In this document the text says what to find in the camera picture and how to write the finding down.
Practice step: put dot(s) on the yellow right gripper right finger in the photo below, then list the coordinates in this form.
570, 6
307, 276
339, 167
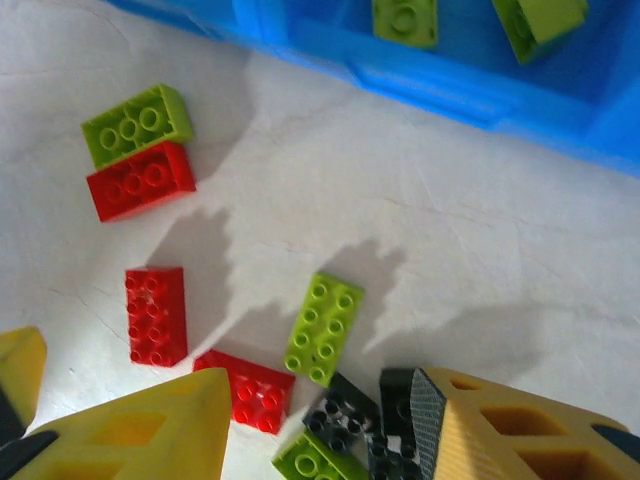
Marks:
475, 440

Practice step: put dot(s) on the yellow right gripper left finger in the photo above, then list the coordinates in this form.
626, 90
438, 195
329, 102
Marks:
190, 425

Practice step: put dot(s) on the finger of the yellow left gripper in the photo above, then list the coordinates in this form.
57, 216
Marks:
22, 370

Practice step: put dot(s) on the red lego brick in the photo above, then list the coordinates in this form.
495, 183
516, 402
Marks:
260, 395
155, 320
140, 195

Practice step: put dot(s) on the green lego brick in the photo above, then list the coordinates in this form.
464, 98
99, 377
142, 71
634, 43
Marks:
100, 145
405, 22
540, 25
325, 325
310, 462

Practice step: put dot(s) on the blue plastic bin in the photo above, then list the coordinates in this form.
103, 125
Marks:
450, 95
165, 12

